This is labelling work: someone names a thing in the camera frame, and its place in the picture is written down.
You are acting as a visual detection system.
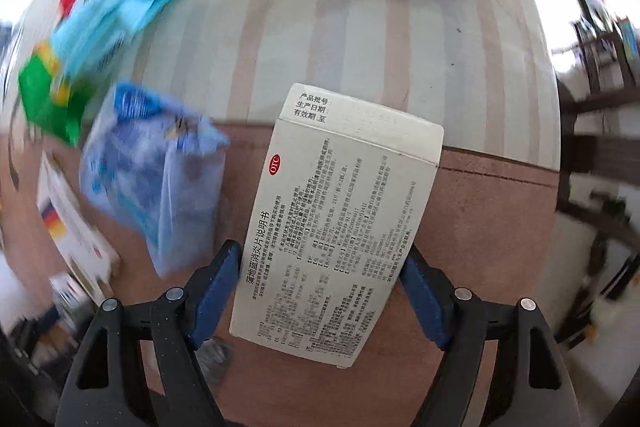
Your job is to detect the dark wooden chair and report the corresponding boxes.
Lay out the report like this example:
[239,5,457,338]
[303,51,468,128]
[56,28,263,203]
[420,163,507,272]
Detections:
[550,27,640,348]

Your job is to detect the white box with colourful print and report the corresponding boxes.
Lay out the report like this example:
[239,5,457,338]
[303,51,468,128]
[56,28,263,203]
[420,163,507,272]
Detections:
[36,152,122,298]

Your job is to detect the small white printed box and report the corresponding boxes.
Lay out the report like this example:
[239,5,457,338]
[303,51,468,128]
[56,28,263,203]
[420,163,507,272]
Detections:
[47,272,96,323]

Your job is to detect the blue plastic bag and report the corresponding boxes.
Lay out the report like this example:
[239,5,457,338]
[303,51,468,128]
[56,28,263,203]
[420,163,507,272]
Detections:
[79,81,231,279]

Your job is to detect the patterned tablecloth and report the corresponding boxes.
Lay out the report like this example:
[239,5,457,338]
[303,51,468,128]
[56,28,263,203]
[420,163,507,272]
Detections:
[0,0,561,427]

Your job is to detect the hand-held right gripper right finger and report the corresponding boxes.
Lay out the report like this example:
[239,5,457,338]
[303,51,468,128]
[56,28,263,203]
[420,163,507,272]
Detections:
[397,246,583,427]

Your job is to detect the green packet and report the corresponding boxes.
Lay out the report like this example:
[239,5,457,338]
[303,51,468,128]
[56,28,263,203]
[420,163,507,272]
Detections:
[17,41,88,148]

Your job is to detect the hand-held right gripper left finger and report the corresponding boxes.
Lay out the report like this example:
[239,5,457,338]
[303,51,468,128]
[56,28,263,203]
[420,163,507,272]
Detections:
[55,239,241,427]

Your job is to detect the white medicine box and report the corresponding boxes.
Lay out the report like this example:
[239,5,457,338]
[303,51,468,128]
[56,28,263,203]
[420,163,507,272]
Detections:
[229,83,445,370]

